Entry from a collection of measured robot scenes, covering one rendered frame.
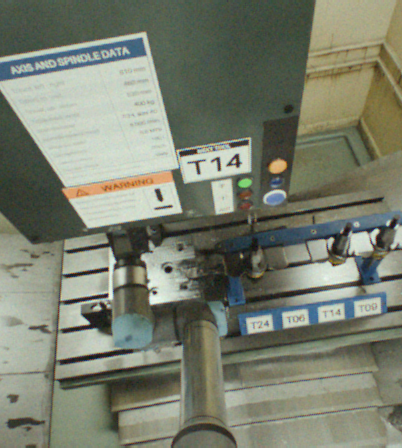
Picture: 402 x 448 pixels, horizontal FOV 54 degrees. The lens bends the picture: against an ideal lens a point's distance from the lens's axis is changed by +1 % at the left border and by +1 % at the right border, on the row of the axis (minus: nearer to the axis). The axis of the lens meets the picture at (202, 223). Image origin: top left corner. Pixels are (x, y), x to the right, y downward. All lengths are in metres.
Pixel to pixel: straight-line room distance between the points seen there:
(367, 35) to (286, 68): 1.41
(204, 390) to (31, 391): 1.10
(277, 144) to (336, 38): 1.30
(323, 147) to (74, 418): 1.64
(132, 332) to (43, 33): 0.53
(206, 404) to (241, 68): 0.47
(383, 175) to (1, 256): 1.63
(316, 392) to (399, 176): 0.89
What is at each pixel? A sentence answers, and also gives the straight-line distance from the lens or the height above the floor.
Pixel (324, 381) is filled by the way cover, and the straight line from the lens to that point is 1.45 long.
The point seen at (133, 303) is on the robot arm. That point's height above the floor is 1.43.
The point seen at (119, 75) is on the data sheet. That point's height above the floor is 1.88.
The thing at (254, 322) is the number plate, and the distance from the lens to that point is 1.25.
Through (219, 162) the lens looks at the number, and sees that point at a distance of 0.55.
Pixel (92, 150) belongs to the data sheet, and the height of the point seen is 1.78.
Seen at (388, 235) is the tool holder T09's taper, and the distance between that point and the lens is 1.05.
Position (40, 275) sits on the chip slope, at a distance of 1.85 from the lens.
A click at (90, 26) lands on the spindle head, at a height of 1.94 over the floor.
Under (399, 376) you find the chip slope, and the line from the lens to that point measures 1.52.
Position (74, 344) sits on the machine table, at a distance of 1.40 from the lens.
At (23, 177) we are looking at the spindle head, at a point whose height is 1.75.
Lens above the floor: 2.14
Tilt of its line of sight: 58 degrees down
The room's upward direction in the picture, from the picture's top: 12 degrees counter-clockwise
